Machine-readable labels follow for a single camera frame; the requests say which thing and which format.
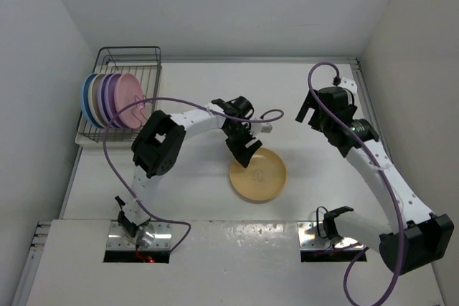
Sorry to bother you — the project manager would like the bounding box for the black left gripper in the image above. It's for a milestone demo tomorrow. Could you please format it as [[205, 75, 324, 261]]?
[[222, 123, 261, 166]]

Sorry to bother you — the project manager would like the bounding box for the yellow plastic plate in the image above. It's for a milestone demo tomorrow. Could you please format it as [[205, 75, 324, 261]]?
[[229, 148, 287, 203]]

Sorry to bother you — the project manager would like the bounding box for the pink plastic plate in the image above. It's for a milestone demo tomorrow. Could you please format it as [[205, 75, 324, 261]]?
[[114, 73, 145, 129]]

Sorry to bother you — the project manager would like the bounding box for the purple plastic plate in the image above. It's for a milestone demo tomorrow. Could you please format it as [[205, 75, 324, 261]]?
[[104, 73, 122, 120], [97, 73, 113, 125]]

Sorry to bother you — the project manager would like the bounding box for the cream plastic plate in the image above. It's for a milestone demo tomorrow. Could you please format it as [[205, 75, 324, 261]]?
[[88, 74, 106, 128]]

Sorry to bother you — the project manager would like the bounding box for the blue plastic plate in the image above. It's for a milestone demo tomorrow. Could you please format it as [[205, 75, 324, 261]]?
[[80, 73, 102, 128]]

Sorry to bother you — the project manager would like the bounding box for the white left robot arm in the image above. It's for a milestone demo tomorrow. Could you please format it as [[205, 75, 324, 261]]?
[[103, 96, 272, 251]]

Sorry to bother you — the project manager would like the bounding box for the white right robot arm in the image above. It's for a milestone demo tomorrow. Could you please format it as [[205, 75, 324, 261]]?
[[296, 86, 454, 274]]

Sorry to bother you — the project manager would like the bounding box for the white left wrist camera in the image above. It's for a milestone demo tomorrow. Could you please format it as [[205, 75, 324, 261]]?
[[251, 123, 273, 136]]

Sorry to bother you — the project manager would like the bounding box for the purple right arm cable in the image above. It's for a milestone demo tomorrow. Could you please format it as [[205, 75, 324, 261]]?
[[307, 62, 405, 305]]

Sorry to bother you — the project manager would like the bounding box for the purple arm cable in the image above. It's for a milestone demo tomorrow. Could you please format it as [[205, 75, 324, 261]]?
[[307, 62, 405, 305], [103, 97, 285, 255]]

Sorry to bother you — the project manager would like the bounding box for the aluminium frame rail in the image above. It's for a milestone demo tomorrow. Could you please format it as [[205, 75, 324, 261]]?
[[350, 58, 384, 141]]

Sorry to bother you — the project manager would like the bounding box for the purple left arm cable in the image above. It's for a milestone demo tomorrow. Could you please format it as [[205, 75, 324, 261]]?
[[103, 97, 285, 255]]

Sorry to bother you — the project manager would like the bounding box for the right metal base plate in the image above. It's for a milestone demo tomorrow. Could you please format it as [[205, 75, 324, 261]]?
[[297, 221, 364, 252]]

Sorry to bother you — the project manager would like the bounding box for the metal base plate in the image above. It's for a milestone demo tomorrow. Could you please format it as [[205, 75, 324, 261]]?
[[297, 221, 364, 252], [106, 221, 172, 251]]

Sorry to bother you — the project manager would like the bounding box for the grey wire dish rack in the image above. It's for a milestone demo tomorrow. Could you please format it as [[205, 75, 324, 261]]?
[[75, 46, 162, 147]]

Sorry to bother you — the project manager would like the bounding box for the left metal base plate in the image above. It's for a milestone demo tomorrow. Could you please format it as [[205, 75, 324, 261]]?
[[106, 221, 172, 251]]

